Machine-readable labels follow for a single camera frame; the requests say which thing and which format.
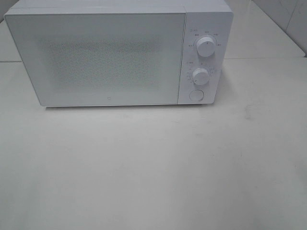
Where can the white microwave door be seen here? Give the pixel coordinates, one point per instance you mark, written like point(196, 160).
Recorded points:
point(101, 59)

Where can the white dial knob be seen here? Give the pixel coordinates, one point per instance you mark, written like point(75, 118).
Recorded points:
point(205, 46)
point(200, 76)

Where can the round white door button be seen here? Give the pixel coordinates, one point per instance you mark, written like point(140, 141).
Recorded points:
point(196, 95)

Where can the white microwave oven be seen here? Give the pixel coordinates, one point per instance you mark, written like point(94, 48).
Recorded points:
point(202, 17)

